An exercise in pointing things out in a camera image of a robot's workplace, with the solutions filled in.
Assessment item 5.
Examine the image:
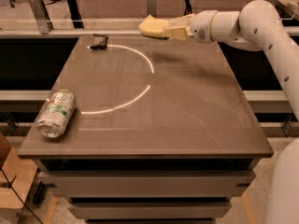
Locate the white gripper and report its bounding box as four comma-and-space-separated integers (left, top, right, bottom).
164, 10, 217, 43

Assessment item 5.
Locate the yellow sponge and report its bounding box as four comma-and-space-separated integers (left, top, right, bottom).
139, 15, 169, 39

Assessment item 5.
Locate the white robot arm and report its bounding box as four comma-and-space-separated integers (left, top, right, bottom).
164, 0, 299, 224

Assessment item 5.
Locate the green white 7up can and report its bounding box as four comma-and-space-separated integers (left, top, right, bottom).
37, 90, 76, 138

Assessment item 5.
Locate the dark snack packet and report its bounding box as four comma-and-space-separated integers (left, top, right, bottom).
90, 34, 108, 50

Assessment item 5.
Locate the grey drawer cabinet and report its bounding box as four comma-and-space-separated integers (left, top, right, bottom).
19, 35, 272, 224

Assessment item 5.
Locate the wooden box at left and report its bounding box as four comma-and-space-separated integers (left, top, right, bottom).
0, 133, 39, 224

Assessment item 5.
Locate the black hanging cable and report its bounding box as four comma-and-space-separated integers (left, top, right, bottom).
183, 0, 192, 17

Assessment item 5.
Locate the middle metal bracket post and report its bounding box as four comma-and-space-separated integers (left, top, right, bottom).
147, 0, 157, 17

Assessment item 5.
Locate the left metal bracket post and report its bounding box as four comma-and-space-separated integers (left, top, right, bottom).
28, 0, 51, 35

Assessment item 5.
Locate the black floor cable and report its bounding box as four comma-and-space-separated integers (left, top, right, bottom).
0, 168, 45, 224

